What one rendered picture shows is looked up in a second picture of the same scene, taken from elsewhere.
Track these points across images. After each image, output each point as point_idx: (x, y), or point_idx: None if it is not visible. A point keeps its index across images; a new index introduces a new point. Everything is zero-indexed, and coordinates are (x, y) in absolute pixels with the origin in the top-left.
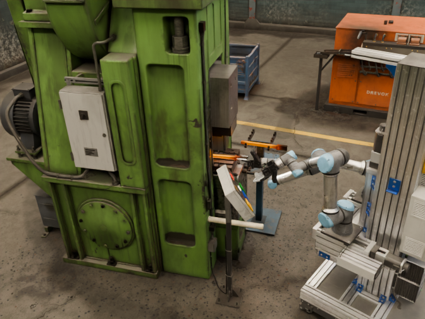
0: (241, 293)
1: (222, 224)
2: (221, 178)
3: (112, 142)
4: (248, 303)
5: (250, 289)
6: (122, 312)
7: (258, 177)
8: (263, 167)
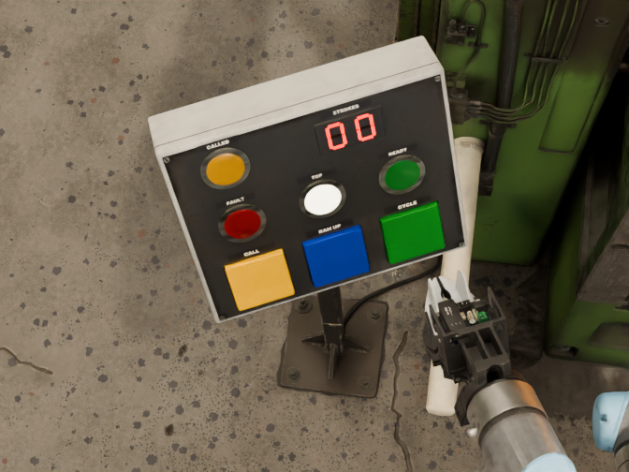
0: (351, 387)
1: (577, 231)
2: (321, 71)
3: None
4: (306, 419)
5: (380, 424)
6: None
7: (431, 299)
8: (475, 313)
